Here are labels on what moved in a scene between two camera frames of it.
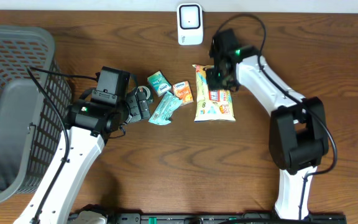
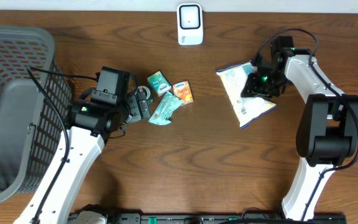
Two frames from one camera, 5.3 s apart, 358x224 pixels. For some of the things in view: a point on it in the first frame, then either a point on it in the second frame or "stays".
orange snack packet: x=183 y=91 stays
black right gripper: x=211 y=84 to x=255 y=91
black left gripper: x=138 y=102 stays
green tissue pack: x=160 y=83 stays
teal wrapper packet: x=167 y=104 stays
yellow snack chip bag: x=212 y=104 to x=247 y=109
